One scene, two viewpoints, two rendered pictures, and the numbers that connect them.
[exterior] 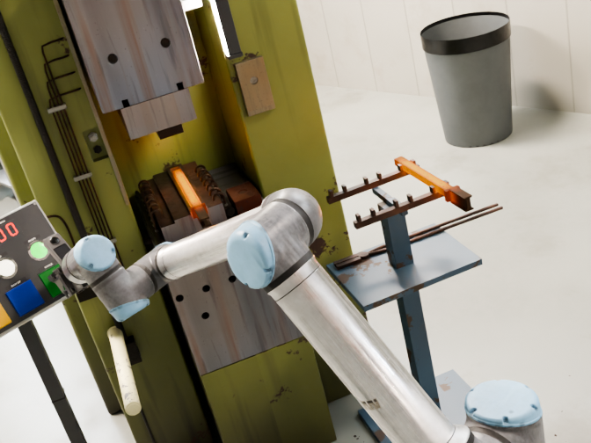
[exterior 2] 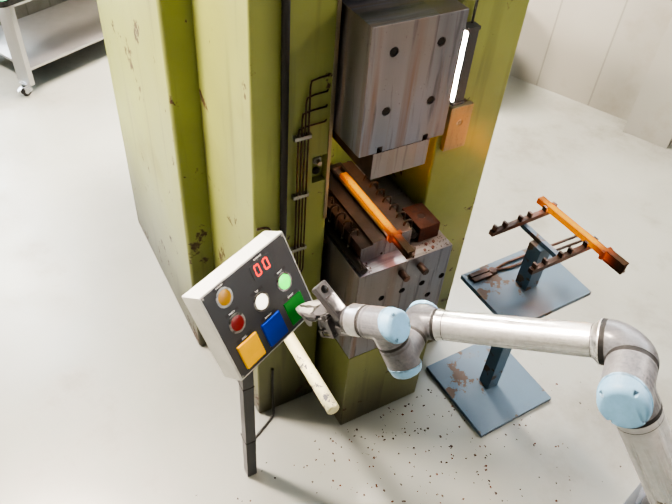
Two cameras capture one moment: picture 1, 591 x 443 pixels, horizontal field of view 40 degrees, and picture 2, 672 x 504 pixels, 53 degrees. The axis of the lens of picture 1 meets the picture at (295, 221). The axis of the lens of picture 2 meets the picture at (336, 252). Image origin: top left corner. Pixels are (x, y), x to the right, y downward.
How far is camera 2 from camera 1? 138 cm
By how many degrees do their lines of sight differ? 24
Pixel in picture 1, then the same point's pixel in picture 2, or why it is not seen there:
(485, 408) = not seen: outside the picture
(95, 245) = (399, 320)
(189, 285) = (371, 296)
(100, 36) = (385, 91)
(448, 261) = (565, 289)
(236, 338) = not seen: hidden behind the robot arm
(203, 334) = not seen: hidden behind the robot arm
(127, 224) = (317, 233)
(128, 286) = (414, 352)
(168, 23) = (440, 83)
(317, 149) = (474, 177)
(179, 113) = (414, 159)
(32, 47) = (301, 79)
